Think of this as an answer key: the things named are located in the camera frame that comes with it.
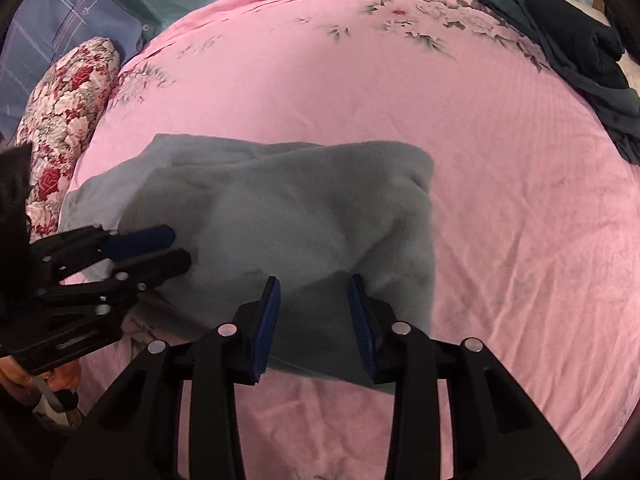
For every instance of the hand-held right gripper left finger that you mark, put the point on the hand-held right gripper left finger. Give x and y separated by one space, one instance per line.
267 330

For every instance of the dark teal garment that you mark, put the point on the dark teal garment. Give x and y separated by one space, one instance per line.
615 115

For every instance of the red floral quilt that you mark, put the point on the red floral quilt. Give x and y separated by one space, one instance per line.
70 110

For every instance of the blue plaid cloth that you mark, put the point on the blue plaid cloth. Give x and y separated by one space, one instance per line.
50 50

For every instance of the pink floral bedsheet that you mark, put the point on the pink floral bedsheet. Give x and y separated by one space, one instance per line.
500 210

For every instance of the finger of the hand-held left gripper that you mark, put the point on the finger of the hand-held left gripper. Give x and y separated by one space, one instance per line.
145 240
160 267

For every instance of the navy folded garment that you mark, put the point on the navy folded garment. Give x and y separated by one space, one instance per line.
570 35

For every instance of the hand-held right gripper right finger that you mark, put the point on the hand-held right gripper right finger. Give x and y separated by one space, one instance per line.
361 330

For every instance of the white quilted pillow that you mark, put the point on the white quilted pillow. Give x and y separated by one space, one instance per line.
631 67

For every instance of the grey pants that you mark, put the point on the grey pants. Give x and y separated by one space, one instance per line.
300 220

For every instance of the person's left hand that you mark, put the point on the person's left hand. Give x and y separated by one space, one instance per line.
20 380

